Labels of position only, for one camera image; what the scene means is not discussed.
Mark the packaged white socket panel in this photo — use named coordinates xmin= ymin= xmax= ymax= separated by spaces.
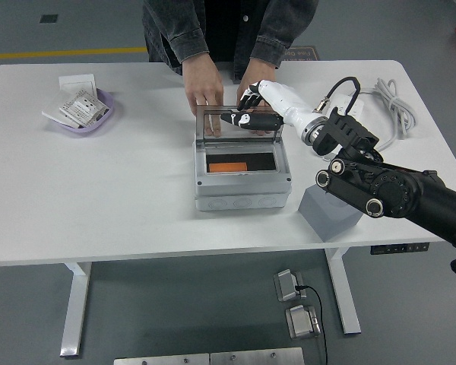
xmin=59 ymin=89 xmax=108 ymax=129

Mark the white table leg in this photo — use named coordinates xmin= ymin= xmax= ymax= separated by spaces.
xmin=324 ymin=246 xmax=362 ymax=335
xmin=59 ymin=261 xmax=93 ymax=357

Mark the yellow floor tape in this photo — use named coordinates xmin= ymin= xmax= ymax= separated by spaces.
xmin=0 ymin=46 xmax=147 ymax=61

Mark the purple tray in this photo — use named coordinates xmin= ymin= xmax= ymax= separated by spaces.
xmin=49 ymin=87 xmax=116 ymax=135

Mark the silver foot pedal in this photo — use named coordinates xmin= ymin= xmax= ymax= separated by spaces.
xmin=284 ymin=303 xmax=322 ymax=340
xmin=273 ymin=268 xmax=308 ymax=303

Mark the person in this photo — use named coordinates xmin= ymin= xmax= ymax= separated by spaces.
xmin=141 ymin=0 xmax=309 ymax=138

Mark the dark floor sign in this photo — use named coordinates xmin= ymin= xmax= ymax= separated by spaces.
xmin=287 ymin=46 xmax=321 ymax=62

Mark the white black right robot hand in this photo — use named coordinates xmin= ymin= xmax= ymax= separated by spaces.
xmin=220 ymin=79 xmax=315 ymax=132

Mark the white flat card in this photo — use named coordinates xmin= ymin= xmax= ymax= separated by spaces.
xmin=42 ymin=90 xmax=77 ymax=126

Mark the grey junction box clear lid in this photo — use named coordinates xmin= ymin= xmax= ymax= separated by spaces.
xmin=192 ymin=103 xmax=293 ymax=212

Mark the black table control panel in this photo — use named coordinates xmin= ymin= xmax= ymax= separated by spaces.
xmin=370 ymin=242 xmax=430 ymax=255

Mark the grey metal plate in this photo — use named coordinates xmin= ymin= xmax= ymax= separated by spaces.
xmin=209 ymin=347 xmax=305 ymax=365
xmin=113 ymin=353 xmax=211 ymax=365

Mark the grey cube with round hole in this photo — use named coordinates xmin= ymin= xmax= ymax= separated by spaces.
xmin=298 ymin=185 xmax=364 ymax=242

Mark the black pedal cable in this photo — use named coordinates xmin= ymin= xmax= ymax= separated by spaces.
xmin=294 ymin=284 xmax=328 ymax=365

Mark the white power cord with plug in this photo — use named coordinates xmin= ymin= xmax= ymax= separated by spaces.
xmin=351 ymin=78 xmax=418 ymax=153

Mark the person's right hand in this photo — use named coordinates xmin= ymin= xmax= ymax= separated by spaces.
xmin=182 ymin=56 xmax=225 ymax=138

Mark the person's left hand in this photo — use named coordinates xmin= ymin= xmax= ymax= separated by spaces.
xmin=234 ymin=56 xmax=280 ymax=137

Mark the white power strip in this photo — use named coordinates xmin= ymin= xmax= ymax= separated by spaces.
xmin=326 ymin=94 xmax=366 ymax=119

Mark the white switch plate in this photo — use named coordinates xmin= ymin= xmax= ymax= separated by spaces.
xmin=59 ymin=75 xmax=99 ymax=96

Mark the orange cylinder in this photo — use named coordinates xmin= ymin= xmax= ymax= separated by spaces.
xmin=207 ymin=162 xmax=249 ymax=174

